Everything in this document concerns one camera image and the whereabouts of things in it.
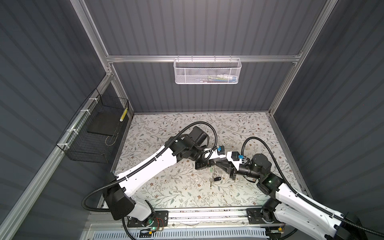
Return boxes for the black headed key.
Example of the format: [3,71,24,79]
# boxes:
[209,177,222,187]

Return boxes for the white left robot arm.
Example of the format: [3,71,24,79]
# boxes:
[103,126,225,225]

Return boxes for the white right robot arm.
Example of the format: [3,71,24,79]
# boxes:
[211,152,368,240]

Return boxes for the white vented strip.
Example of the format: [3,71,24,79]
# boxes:
[84,227,270,240]

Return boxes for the items in white basket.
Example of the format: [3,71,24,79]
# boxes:
[196,74,238,84]

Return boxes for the yellow marker in basket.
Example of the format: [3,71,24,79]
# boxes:
[120,108,128,122]

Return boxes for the black pad in basket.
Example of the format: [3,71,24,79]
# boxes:
[87,113,121,137]

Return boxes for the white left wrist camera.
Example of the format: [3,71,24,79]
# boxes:
[208,146,226,162]

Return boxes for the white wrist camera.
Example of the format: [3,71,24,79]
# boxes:
[208,146,226,162]
[226,152,245,165]

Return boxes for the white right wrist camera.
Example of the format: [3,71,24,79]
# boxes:
[226,152,245,165]

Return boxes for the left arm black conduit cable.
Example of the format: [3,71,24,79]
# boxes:
[81,121,218,213]

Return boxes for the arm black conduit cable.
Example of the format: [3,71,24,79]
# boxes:
[240,136,384,239]
[81,121,218,213]

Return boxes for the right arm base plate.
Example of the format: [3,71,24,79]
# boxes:
[246,208,281,225]

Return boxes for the aluminium mounting rail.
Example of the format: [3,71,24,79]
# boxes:
[86,206,328,229]

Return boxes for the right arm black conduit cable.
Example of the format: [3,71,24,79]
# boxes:
[240,136,384,239]

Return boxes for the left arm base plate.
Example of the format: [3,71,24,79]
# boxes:
[127,211,169,228]

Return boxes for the white wire mesh basket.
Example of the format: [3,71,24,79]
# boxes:
[173,57,242,85]

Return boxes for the black wire basket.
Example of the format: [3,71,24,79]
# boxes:
[57,90,130,164]

